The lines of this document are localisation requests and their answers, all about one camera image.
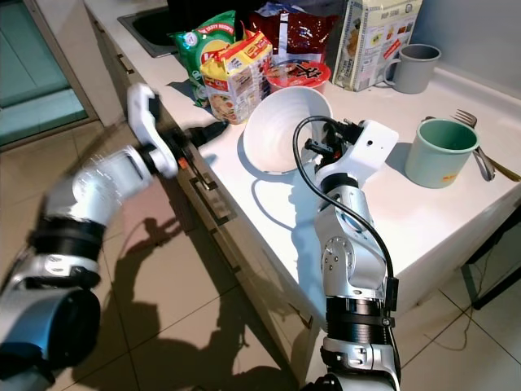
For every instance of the steel kitchen sink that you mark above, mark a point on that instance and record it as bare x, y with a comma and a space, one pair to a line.
151, 31

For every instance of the green snack bag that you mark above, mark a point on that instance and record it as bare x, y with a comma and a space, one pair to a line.
189, 49

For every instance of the sliding glass door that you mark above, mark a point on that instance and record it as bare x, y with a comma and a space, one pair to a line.
41, 65

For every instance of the white ribbed bowl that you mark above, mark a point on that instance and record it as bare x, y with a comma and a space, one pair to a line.
281, 130

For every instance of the dark red food bag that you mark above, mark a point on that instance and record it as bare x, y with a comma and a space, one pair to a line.
301, 32

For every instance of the yellow instant noodle pack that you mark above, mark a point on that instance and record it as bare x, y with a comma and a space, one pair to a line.
232, 90

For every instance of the cream printed food bag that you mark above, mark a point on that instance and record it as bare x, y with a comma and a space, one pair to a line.
370, 45

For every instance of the pale green mug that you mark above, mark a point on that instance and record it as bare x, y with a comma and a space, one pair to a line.
440, 163

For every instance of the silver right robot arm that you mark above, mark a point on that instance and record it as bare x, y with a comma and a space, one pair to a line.
354, 269

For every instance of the silver fork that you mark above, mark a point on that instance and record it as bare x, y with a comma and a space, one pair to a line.
466, 118

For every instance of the black metal rack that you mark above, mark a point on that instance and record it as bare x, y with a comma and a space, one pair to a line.
472, 285

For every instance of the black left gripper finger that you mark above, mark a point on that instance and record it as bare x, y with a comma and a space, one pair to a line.
213, 131

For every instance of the grey mug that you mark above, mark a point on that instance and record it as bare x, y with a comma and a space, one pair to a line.
415, 75

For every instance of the gold metal utensil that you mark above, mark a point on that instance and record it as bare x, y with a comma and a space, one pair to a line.
506, 171

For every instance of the white kitchen counter cabinet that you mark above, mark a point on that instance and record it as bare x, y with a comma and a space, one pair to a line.
260, 277

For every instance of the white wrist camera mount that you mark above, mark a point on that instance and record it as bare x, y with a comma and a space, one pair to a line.
148, 122
373, 151

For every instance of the red instant noodle bowl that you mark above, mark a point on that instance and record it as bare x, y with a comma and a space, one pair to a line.
301, 75

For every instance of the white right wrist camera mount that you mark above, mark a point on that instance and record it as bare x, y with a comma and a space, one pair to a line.
373, 151

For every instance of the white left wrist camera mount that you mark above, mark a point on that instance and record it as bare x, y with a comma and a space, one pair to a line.
148, 122

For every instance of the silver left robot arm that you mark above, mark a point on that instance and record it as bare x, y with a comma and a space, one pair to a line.
77, 244

